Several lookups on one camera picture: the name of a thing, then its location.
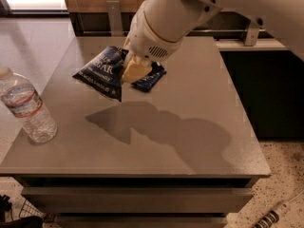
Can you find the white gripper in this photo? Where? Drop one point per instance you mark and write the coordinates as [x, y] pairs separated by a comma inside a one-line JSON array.
[[151, 41]]

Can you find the blue chip bag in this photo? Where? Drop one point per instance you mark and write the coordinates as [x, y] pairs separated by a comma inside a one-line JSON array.
[[103, 72]]

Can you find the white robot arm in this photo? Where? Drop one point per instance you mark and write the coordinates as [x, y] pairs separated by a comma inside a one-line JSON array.
[[159, 26]]

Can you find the clear plastic water bottle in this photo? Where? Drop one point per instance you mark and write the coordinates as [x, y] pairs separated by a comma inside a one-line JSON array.
[[21, 98]]

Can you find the dark blue snack bar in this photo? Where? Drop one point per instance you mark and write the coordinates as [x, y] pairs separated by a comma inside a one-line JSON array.
[[146, 83]]

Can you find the grey drawer cabinet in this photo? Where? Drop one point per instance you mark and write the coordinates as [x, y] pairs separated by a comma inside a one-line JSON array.
[[189, 131]]

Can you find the upper grey drawer front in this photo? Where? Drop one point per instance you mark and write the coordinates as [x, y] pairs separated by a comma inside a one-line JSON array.
[[137, 200]]

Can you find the grey drawer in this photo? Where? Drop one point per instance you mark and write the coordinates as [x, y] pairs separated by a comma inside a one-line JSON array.
[[140, 222], [137, 200]]

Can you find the lower grey drawer front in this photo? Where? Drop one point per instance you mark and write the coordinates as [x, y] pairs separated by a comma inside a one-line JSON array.
[[140, 222]]

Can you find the white power strip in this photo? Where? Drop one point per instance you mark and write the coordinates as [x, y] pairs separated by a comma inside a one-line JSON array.
[[274, 215]]

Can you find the left metal bracket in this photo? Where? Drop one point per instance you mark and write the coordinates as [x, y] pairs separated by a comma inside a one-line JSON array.
[[115, 17]]

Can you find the metal bracket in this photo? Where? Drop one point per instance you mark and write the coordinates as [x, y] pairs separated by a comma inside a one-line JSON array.
[[251, 34], [115, 17]]

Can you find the right metal bracket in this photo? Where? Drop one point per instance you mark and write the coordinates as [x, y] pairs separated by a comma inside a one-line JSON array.
[[251, 34]]

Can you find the metal rail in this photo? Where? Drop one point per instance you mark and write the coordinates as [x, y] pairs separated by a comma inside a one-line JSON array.
[[223, 25]]

